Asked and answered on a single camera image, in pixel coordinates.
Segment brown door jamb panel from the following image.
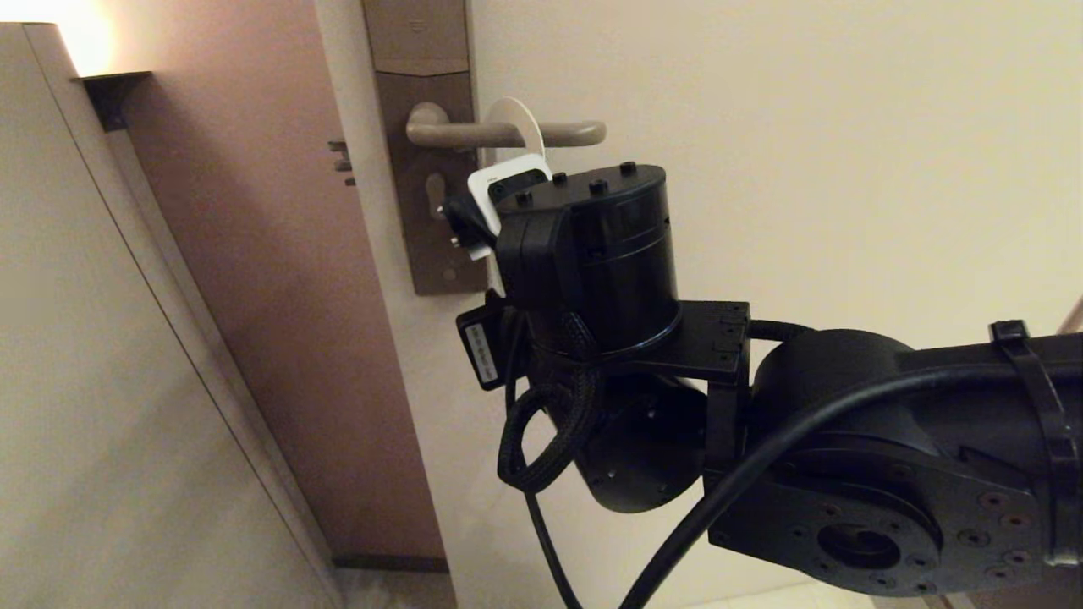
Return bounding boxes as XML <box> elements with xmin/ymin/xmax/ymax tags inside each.
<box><xmin>85</xmin><ymin>0</ymin><xmax>449</xmax><ymax>563</ymax></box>

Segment beige door handle lever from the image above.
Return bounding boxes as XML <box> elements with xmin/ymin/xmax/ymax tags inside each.
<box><xmin>406</xmin><ymin>101</ymin><xmax>607</xmax><ymax>151</ymax></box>

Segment brown metal lock plate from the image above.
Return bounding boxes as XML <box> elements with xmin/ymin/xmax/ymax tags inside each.
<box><xmin>362</xmin><ymin>0</ymin><xmax>490</xmax><ymax>297</ymax></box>

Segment white door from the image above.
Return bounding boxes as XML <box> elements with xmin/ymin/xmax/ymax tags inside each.
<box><xmin>313</xmin><ymin>0</ymin><xmax>1083</xmax><ymax>609</ymax></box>

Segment thick braided right arm cable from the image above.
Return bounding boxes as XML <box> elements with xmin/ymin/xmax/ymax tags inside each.
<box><xmin>498</xmin><ymin>313</ymin><xmax>603</xmax><ymax>494</ymax></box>

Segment brown wooden door frame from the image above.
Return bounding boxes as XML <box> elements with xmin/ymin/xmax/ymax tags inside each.
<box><xmin>931</xmin><ymin>294</ymin><xmax>1083</xmax><ymax>609</ymax></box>

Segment white and blue door hanger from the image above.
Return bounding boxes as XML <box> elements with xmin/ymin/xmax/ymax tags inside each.
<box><xmin>482</xmin><ymin>96</ymin><xmax>548</xmax><ymax>299</ymax></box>

